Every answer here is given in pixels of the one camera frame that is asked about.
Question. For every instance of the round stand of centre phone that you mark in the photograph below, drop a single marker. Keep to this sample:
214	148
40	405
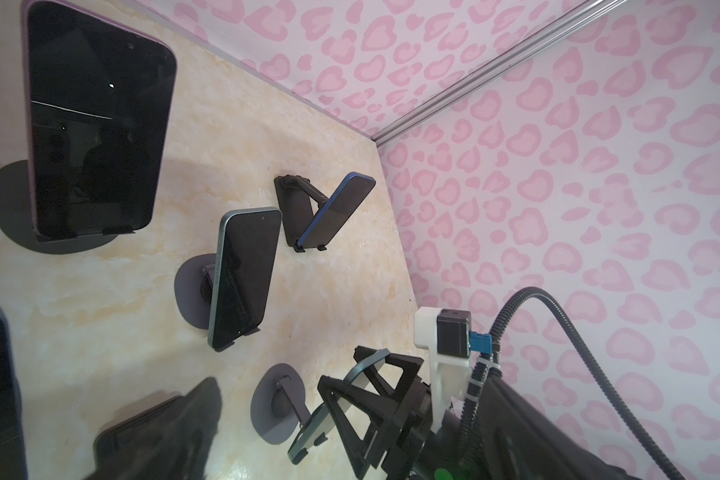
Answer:
193	287

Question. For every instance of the round stand of phone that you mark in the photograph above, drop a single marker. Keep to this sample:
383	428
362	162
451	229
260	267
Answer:
193	287
16	221

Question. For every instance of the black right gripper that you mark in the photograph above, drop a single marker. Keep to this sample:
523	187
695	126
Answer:
386	421

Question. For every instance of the centre silver-edged black phone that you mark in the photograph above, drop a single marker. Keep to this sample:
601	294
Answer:
246	250

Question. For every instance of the round stand of back phone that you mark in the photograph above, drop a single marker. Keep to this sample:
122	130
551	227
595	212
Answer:
16	221

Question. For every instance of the grey round stand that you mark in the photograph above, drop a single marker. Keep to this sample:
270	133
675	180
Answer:
278	406

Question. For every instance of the black folding stand back right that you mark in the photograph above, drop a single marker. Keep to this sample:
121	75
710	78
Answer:
295	195

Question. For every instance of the right corner aluminium profile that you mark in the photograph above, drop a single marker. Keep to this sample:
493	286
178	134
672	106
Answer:
576	19

